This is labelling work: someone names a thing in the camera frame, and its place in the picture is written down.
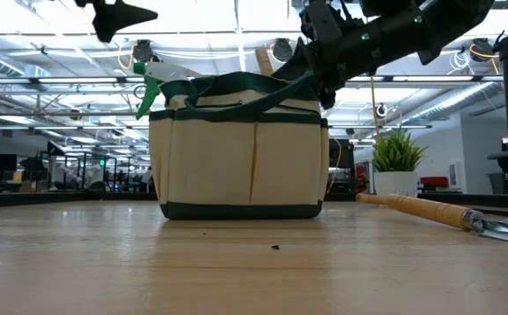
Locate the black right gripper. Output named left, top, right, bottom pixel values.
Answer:
left=273, top=0, right=435, bottom=111

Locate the wooden handled hand rake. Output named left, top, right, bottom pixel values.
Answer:
left=254, top=46, right=275, bottom=77

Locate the green plastic spray bottle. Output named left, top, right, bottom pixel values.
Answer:
left=133, top=60, right=203, bottom=121

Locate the narrow wooden handled trowel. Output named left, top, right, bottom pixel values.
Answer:
left=356, top=192, right=508, bottom=248

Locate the beige green canvas gardening bag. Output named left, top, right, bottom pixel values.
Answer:
left=148, top=71, right=331, bottom=221

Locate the artificial plant in white pot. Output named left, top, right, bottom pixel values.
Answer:
left=372, top=129, right=430, bottom=198

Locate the yellow cable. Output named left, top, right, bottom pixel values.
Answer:
left=368, top=76, right=380, bottom=146

